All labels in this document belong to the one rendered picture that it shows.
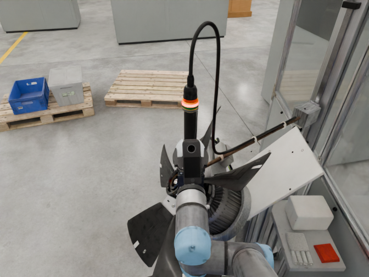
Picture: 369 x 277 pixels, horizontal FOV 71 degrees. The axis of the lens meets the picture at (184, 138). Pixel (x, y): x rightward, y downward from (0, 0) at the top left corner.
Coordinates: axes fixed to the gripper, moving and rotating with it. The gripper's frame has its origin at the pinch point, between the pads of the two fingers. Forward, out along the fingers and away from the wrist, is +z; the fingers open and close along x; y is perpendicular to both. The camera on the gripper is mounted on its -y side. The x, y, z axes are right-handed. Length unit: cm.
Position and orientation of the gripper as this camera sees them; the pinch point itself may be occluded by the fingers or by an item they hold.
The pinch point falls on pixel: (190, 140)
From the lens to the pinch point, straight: 78.8
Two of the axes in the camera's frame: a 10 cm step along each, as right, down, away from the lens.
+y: 0.0, 7.8, 6.2
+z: 0.0, -6.2, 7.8
